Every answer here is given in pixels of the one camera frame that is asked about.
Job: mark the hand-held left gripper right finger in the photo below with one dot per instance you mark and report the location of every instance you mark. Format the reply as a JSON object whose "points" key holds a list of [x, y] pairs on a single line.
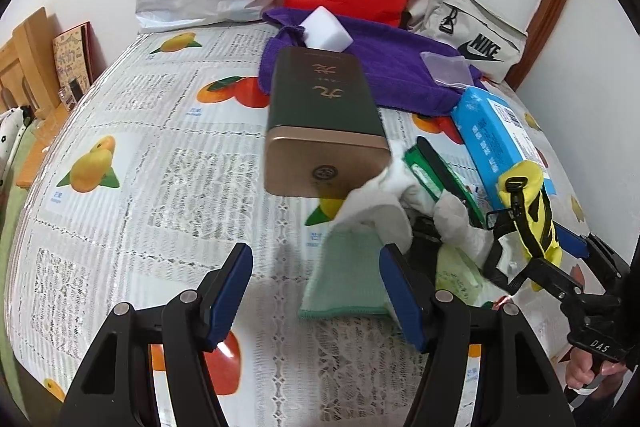
{"points": [[405, 304]]}

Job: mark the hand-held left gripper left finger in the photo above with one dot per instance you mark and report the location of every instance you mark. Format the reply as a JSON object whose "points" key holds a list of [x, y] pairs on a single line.
{"points": [[222, 302]]}

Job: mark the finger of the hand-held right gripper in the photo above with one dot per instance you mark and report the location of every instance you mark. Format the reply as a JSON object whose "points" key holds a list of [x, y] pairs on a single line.
{"points": [[545, 274], [570, 241]]}

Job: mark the light green packet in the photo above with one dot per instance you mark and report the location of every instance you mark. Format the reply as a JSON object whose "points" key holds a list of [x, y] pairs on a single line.
{"points": [[455, 277]]}

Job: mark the green microfibre cloth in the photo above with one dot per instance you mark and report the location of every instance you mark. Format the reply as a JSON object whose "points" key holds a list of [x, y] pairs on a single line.
{"points": [[345, 277]]}

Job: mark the person's right hand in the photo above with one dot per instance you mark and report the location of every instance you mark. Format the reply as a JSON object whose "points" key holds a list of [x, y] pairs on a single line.
{"points": [[582, 369]]}

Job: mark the blue tissue pack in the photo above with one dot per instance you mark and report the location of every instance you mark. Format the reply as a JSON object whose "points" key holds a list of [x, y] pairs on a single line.
{"points": [[490, 127]]}

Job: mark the green foil packet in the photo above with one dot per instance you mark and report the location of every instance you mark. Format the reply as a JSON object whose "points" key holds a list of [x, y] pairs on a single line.
{"points": [[430, 167]]}

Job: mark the fruit print tablecloth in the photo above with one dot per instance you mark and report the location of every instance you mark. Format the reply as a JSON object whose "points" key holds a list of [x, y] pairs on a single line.
{"points": [[165, 147]]}

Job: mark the clear small plastic bag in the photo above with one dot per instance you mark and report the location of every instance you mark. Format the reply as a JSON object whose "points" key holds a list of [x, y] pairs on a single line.
{"points": [[445, 67]]}

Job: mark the dark green gold tin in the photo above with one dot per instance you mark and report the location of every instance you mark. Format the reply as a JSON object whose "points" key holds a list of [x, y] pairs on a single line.
{"points": [[320, 107]]}

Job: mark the grey waist bag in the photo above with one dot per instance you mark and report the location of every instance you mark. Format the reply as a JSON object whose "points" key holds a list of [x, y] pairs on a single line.
{"points": [[480, 22]]}

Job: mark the purple towel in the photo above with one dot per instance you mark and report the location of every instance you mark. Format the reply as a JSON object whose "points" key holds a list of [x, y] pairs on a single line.
{"points": [[395, 57]]}

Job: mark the brown patterned book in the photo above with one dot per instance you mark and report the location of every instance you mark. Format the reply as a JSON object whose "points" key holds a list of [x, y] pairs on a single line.
{"points": [[75, 57]]}

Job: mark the white sponge block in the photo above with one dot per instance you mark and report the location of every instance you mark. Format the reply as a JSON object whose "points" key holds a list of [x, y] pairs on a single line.
{"points": [[325, 29]]}

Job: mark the wooden chair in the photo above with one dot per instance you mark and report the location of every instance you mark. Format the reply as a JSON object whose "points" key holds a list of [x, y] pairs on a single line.
{"points": [[27, 57]]}

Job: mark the wooden door frame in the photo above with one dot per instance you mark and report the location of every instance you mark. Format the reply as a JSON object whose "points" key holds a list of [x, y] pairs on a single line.
{"points": [[555, 7]]}

